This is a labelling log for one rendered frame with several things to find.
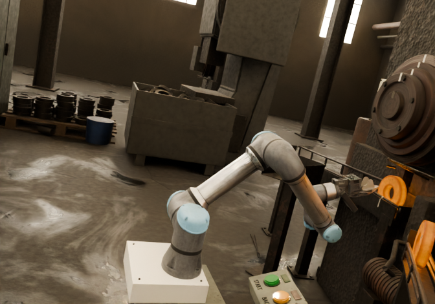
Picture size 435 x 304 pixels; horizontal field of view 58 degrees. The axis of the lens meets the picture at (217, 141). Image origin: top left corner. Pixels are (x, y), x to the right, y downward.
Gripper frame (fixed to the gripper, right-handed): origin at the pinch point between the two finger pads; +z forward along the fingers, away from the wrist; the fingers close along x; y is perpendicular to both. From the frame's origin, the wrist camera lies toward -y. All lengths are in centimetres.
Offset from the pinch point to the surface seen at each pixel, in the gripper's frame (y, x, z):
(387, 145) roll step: 17.6, 4.5, 8.5
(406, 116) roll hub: 33.4, -10.9, 6.5
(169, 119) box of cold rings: 0, 233, -76
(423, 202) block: 2.6, -24.8, 4.6
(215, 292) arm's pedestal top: -22, -20, -78
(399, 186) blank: 1.5, -5.4, 7.8
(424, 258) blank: -1, -54, -17
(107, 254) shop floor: -37, 54, -127
